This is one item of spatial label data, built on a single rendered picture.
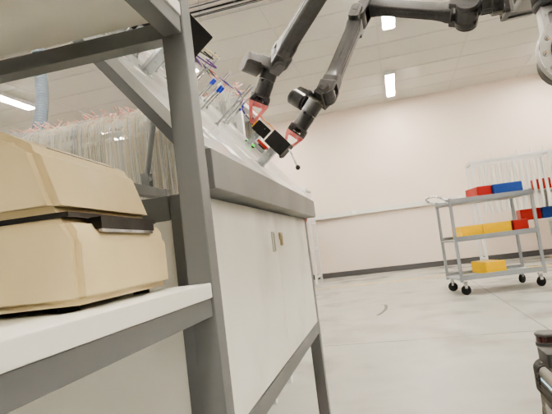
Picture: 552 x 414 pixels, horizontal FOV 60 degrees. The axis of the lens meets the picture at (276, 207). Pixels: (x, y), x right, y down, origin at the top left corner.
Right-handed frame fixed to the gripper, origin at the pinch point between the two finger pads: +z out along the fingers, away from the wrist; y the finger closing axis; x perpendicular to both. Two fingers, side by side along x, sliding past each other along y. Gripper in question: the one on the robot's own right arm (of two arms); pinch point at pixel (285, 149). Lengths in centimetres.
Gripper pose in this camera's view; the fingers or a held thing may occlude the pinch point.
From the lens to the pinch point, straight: 170.2
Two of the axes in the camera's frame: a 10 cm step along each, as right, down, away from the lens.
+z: -5.4, 8.3, 1.3
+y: -0.3, 1.3, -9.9
